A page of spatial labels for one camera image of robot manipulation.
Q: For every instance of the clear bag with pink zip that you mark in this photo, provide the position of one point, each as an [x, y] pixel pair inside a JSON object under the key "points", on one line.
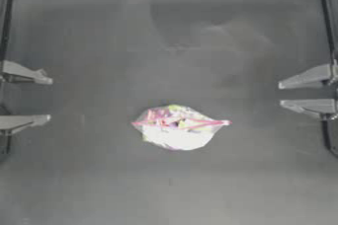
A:
{"points": [[175, 136]]}

